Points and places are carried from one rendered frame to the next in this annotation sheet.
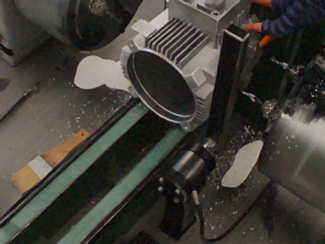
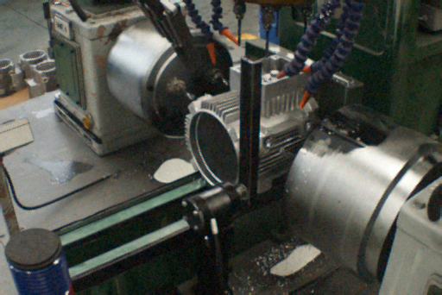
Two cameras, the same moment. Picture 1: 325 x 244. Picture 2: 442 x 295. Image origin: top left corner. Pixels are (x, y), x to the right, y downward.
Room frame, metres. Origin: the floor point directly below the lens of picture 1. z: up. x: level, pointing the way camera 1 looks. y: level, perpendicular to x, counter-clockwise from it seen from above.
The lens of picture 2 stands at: (-0.34, -0.24, 1.55)
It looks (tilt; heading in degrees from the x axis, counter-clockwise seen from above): 31 degrees down; 14
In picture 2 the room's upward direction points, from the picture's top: straight up
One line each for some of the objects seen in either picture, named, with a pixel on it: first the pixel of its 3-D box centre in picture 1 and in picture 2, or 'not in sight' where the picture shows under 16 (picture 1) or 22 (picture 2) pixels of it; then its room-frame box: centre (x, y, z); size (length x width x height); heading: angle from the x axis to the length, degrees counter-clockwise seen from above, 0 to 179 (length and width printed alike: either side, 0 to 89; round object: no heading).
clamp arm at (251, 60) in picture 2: (223, 98); (249, 134); (0.40, -0.10, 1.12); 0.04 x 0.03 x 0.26; 142
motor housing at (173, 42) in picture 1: (194, 56); (253, 134); (0.59, -0.07, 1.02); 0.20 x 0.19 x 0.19; 142
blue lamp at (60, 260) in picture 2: not in sight; (38, 268); (-0.02, 0.03, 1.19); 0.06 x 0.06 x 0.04
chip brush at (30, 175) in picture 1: (51, 159); not in sight; (0.48, 0.21, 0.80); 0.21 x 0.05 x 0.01; 137
